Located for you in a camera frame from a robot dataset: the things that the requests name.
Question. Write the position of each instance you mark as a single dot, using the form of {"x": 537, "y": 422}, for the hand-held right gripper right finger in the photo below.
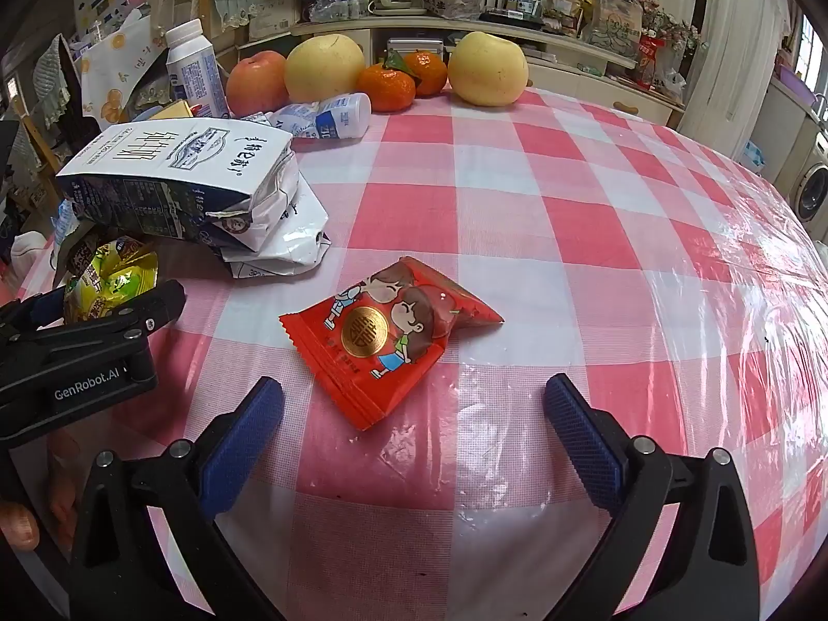
{"x": 582, "y": 446}

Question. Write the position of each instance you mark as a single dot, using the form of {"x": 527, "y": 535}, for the white milk bottle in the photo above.
{"x": 194, "y": 71}

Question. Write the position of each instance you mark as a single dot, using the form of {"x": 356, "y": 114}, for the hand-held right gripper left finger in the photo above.
{"x": 242, "y": 446}

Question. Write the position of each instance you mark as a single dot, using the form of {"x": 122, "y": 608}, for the white printed plastic bag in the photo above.
{"x": 614, "y": 22}

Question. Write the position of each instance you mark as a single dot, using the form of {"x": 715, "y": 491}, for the crushed plastic bottle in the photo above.
{"x": 330, "y": 116}

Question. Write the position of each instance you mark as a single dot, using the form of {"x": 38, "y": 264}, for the white cushion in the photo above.
{"x": 29, "y": 247}

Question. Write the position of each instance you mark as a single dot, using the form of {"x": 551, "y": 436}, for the small yellow pear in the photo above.
{"x": 488, "y": 68}

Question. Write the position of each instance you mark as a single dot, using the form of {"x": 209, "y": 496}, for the chair with lace cover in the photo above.
{"x": 52, "y": 77}

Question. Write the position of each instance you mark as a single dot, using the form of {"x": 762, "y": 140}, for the cream television cabinet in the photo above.
{"x": 569, "y": 71}

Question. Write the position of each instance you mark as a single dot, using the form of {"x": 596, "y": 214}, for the blue white milk carton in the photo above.
{"x": 168, "y": 168}

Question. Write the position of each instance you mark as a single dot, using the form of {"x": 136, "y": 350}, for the large yellow pear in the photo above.
{"x": 323, "y": 68}

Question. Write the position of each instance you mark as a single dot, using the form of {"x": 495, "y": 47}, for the red apple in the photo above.
{"x": 255, "y": 84}

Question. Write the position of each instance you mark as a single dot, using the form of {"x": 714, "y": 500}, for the pack of water bottles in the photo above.
{"x": 333, "y": 8}

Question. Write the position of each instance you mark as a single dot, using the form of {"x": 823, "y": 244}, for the blue cartoon wipes packet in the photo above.
{"x": 66, "y": 223}

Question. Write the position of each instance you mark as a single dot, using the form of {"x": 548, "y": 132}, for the white printed sack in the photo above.
{"x": 271, "y": 13}

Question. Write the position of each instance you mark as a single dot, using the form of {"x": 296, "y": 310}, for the orange print tablecloth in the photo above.
{"x": 113, "y": 64}

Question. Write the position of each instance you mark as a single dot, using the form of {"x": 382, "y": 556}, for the white lace covered air conditioner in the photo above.
{"x": 737, "y": 45}

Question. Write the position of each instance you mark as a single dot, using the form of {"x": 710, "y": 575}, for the yellow green snack packet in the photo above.
{"x": 110, "y": 281}

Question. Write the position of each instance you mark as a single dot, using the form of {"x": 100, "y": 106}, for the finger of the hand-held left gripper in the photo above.
{"x": 155, "y": 307}
{"x": 45, "y": 305}

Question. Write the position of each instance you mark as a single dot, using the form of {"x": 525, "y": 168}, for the silver case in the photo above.
{"x": 414, "y": 50}

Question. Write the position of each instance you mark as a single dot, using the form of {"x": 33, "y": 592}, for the beige biscuit packet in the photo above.
{"x": 174, "y": 110}

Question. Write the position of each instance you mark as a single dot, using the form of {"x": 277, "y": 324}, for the white washing machine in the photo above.
{"x": 812, "y": 187}

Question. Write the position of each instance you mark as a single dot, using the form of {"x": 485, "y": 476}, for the person's left hand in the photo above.
{"x": 19, "y": 527}

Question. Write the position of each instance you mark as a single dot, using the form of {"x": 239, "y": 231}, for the red cartoon snack packet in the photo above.
{"x": 381, "y": 336}

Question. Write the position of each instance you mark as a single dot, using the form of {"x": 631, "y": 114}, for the red white checked tablecloth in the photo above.
{"x": 550, "y": 239}

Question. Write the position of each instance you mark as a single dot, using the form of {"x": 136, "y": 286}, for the purple basin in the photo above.
{"x": 799, "y": 84}

